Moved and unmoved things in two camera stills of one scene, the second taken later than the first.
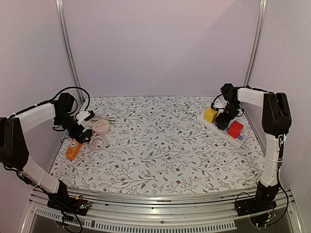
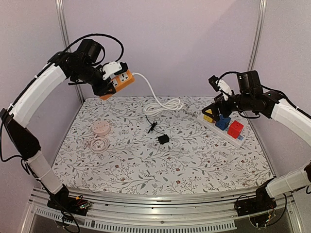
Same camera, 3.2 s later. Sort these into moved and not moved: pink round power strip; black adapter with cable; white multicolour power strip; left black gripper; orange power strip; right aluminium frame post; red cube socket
Moved: black adapter with cable; left black gripper; orange power strip
Not moved: right aluminium frame post; white multicolour power strip; pink round power strip; red cube socket
